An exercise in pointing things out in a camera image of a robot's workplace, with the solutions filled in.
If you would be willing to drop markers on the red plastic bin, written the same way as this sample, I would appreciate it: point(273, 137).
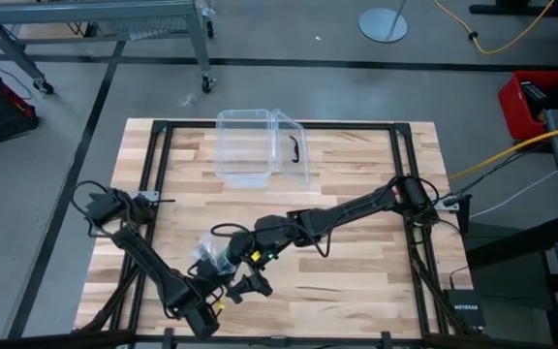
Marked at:
point(514, 106)

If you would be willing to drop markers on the clear plastic storage container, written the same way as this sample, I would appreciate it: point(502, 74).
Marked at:
point(242, 145)

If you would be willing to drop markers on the clear plastic zip bag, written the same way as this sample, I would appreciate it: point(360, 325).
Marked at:
point(223, 262)

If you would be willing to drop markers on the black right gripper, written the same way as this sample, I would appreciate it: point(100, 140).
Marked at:
point(269, 235)

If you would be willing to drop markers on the crumpled clear plastic scrap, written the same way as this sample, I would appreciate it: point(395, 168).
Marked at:
point(188, 99)

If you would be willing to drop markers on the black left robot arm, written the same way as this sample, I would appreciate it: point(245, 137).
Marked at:
point(148, 264)

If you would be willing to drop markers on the grey metal cart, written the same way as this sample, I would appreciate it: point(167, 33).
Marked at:
point(90, 9)

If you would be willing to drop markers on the black stand base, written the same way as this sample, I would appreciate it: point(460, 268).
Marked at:
point(502, 8)

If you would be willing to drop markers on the round grey base stand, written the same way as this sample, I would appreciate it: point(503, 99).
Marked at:
point(381, 24)

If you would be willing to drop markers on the black Netgear network switch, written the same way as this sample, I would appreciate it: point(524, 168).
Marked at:
point(465, 307)

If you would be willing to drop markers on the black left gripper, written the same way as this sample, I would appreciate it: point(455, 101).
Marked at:
point(204, 295)

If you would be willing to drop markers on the black box with label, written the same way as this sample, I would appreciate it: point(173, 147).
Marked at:
point(533, 97)

